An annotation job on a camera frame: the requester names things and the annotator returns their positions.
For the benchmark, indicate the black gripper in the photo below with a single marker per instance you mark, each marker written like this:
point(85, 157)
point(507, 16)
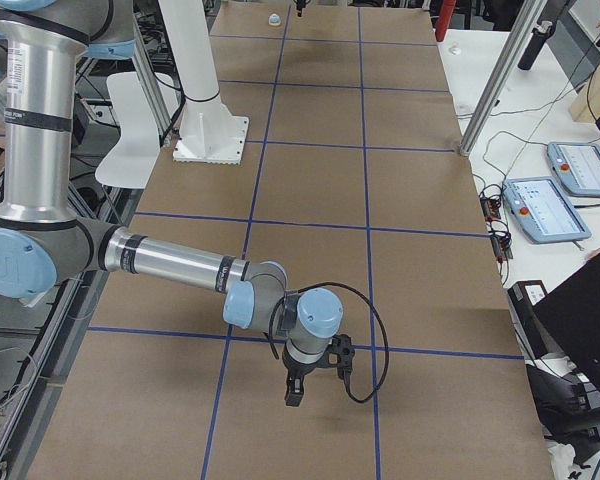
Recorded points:
point(300, 372)
point(300, 5)

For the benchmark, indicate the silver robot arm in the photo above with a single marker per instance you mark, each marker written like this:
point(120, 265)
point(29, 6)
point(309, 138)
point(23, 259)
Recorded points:
point(43, 242)

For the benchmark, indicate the blue tape grid lines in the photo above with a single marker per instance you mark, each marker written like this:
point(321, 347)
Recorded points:
point(366, 200)

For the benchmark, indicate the red cylinder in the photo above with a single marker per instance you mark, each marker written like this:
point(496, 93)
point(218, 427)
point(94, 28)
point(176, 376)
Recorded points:
point(446, 12)

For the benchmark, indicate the brown paper table cover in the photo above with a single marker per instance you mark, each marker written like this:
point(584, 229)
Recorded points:
point(305, 440)

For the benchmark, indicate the white plastic chair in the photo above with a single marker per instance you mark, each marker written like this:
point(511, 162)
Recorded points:
point(131, 160)

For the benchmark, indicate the black box with label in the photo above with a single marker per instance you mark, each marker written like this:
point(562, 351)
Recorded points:
point(523, 296)

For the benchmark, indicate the small electronics board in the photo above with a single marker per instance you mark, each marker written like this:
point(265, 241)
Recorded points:
point(491, 208)

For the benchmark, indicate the black laptop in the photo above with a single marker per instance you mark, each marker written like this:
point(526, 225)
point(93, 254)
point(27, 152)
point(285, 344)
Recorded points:
point(571, 315)

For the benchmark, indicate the near teach pendant tablet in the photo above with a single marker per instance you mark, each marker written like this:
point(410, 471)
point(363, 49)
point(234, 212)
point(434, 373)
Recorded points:
point(543, 211)

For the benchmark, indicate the teach pendant tablet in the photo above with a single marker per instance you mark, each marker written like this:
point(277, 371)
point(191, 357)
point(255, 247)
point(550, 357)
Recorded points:
point(543, 211)
point(577, 166)

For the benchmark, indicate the far teach pendant tablet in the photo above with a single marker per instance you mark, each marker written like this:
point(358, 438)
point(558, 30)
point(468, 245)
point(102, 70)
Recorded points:
point(577, 166)

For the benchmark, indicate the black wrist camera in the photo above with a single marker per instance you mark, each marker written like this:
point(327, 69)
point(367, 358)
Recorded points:
point(340, 355)

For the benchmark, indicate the white camera stand pedestal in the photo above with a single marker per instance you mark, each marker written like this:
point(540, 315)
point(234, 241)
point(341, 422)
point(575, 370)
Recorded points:
point(208, 131)

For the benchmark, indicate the aluminium frame post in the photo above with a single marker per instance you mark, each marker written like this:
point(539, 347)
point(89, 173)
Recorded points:
point(513, 49)

